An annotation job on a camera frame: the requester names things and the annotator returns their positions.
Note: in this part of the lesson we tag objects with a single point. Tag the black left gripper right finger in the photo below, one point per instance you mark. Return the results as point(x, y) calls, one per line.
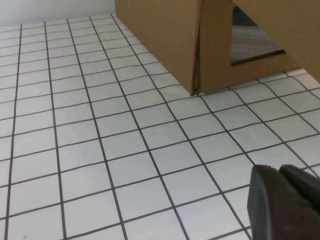
point(306, 184)

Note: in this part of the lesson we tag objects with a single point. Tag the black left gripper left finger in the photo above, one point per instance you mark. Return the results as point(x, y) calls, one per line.
point(276, 210)

